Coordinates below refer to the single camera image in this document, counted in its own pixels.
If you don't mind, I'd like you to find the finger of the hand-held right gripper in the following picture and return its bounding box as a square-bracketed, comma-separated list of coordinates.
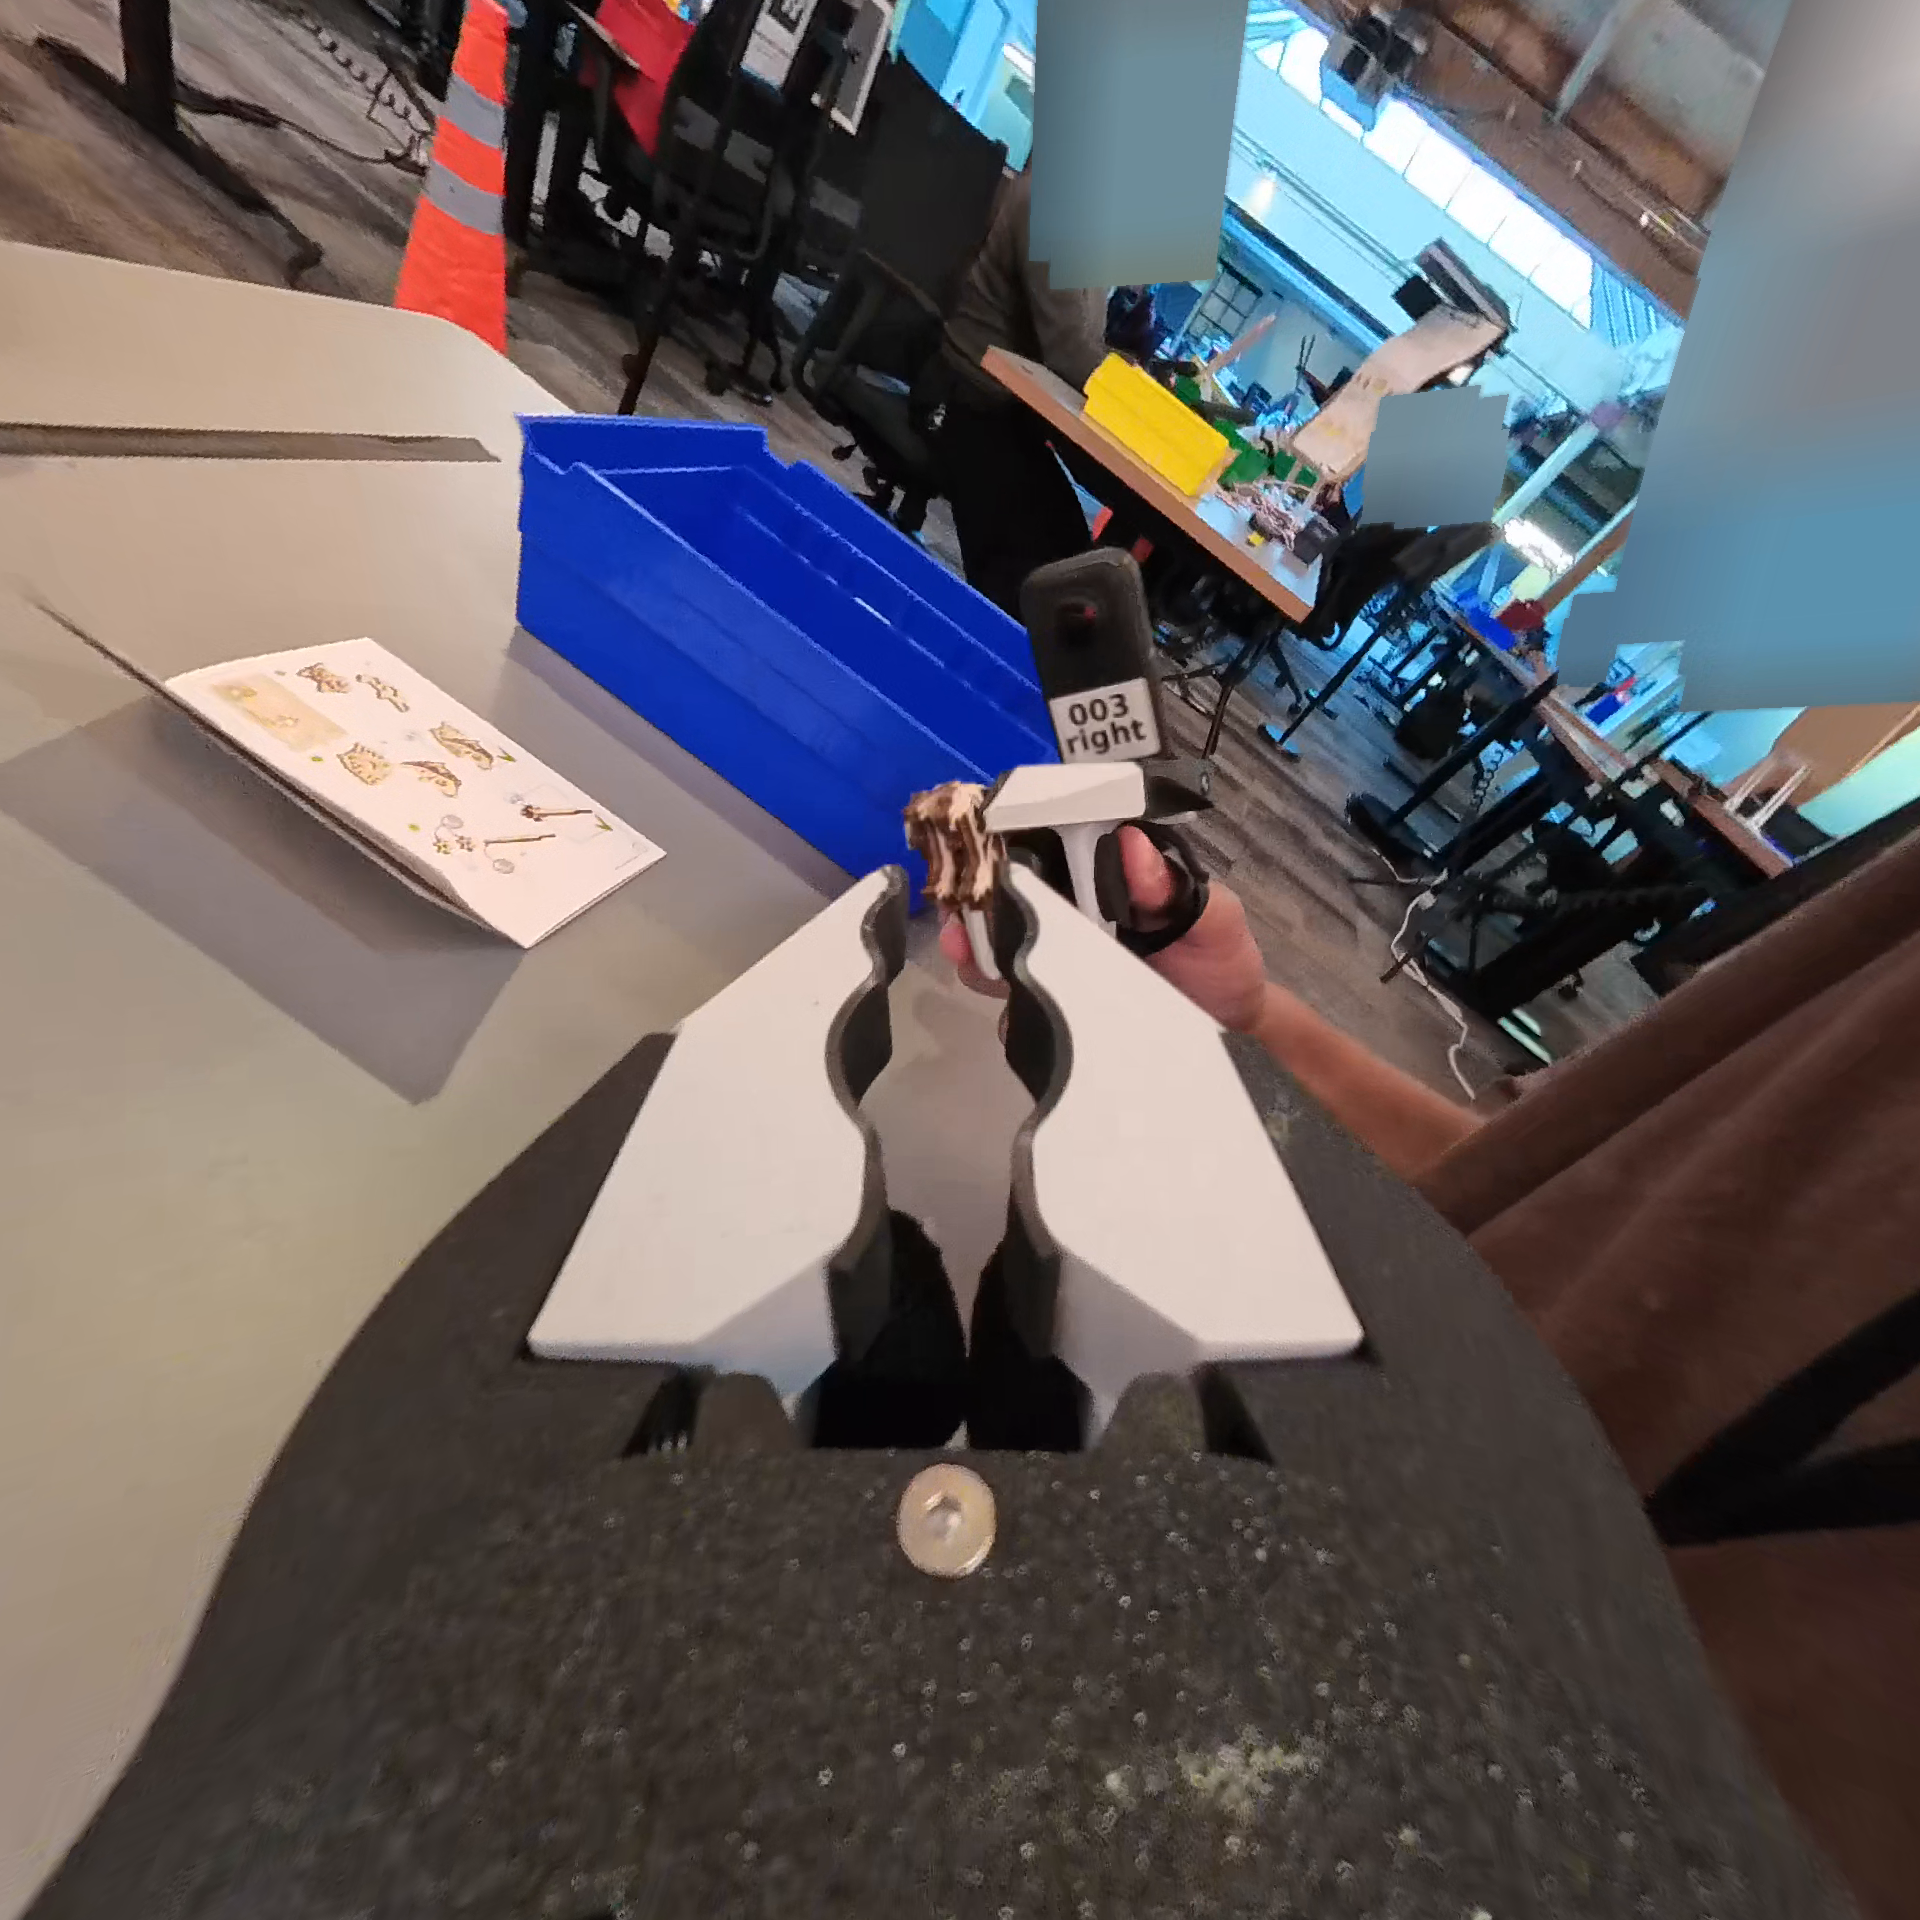
[984, 760, 1155, 836]

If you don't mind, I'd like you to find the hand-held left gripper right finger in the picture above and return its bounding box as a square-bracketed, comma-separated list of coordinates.
[997, 867, 1368, 1440]

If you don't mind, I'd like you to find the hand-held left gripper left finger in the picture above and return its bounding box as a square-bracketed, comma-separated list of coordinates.
[526, 867, 912, 1424]

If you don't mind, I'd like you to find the wooden model part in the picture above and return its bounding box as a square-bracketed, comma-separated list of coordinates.
[902, 780, 1010, 915]

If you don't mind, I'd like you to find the person's right forearm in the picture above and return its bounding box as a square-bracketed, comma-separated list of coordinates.
[1245, 984, 1491, 1194]

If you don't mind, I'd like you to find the person's right hand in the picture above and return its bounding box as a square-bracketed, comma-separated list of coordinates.
[938, 829, 1274, 1039]

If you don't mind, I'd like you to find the wooden top desk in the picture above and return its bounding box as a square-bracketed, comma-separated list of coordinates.
[984, 346, 1426, 752]

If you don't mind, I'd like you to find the yellow plastic bin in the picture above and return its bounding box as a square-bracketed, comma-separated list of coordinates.
[1083, 353, 1238, 497]

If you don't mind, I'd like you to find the black office chair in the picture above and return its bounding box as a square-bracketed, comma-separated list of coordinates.
[1308, 522, 1502, 752]
[792, 59, 1010, 535]
[614, 0, 804, 415]

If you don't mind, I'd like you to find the blue plastic bin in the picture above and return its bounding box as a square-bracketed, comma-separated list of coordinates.
[515, 411, 1065, 880]

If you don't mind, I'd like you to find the white instruction booklet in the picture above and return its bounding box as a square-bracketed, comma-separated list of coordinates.
[163, 637, 665, 951]

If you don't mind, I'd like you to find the person's brown clothing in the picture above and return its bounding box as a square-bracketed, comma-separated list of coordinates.
[1416, 833, 1920, 1920]

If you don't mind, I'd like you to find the framed marker poster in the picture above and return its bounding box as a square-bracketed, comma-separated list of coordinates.
[736, 0, 897, 135]

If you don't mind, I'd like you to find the red fabric item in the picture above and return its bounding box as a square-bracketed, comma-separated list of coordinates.
[569, 0, 707, 160]

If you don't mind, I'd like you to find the orange traffic cone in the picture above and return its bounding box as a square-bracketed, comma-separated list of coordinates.
[394, 0, 518, 355]

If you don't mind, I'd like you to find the dark table base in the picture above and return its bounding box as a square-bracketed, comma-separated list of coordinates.
[37, 0, 324, 288]

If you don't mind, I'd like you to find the white cable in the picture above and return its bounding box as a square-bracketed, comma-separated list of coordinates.
[1381, 879, 1488, 1088]

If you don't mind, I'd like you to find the black frame desk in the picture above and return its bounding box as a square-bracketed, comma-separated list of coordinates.
[1352, 599, 1802, 1023]

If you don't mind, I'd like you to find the black strap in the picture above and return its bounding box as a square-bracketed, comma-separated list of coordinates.
[1642, 1341, 1920, 1551]

